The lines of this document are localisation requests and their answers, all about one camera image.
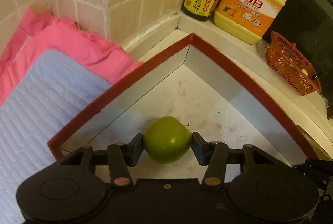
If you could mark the green apple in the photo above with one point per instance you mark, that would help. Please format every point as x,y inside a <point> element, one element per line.
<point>166,140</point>

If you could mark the light blue quilted mat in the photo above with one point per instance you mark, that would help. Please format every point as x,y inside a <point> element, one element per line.
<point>51,93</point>

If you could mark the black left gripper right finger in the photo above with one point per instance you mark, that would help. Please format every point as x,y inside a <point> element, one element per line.
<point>213,155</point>

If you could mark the pink cloth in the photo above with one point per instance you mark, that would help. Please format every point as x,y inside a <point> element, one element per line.
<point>37,34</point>

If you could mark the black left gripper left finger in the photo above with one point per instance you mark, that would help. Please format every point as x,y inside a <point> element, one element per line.
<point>120,157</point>

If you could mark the yellow detergent jug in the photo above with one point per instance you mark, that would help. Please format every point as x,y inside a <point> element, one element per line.
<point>248,20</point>

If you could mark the orange plastic basket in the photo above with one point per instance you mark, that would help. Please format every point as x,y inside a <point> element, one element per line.
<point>288,62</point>

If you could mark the red cardboard box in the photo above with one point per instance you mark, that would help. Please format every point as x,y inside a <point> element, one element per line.
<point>206,91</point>

